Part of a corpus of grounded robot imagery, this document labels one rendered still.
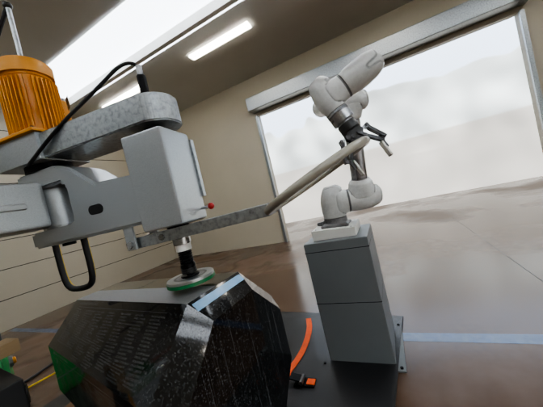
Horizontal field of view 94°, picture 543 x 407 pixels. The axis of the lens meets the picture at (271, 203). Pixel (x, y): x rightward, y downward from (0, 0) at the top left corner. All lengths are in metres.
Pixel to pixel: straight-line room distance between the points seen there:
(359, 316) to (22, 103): 2.13
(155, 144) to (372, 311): 1.48
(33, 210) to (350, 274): 1.67
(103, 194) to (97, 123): 0.31
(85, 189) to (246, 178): 5.30
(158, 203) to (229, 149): 5.66
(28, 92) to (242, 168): 5.23
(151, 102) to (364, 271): 1.41
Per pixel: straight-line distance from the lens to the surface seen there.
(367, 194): 1.73
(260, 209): 1.02
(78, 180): 1.47
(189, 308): 1.10
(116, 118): 1.32
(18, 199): 1.60
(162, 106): 1.24
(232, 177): 6.70
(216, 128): 7.03
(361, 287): 1.71
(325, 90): 1.10
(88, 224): 1.45
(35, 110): 1.74
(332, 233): 1.69
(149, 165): 1.19
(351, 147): 0.85
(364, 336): 1.86
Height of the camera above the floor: 1.15
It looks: 2 degrees down
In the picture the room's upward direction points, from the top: 13 degrees counter-clockwise
